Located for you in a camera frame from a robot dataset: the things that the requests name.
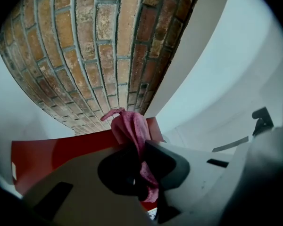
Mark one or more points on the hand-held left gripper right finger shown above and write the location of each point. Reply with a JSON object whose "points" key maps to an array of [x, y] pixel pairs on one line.
{"points": [[202, 173]]}

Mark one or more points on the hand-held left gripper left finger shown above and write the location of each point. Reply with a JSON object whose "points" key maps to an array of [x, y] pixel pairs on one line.
{"points": [[73, 185]]}

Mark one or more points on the red fire extinguisher box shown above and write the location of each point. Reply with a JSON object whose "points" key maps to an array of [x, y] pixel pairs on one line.
{"points": [[61, 149]]}

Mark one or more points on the pink cloth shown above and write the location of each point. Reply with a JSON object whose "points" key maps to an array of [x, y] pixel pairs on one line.
{"points": [[132, 128]]}

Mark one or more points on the black head camera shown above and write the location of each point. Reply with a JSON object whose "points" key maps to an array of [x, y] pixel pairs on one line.
{"points": [[261, 121]]}

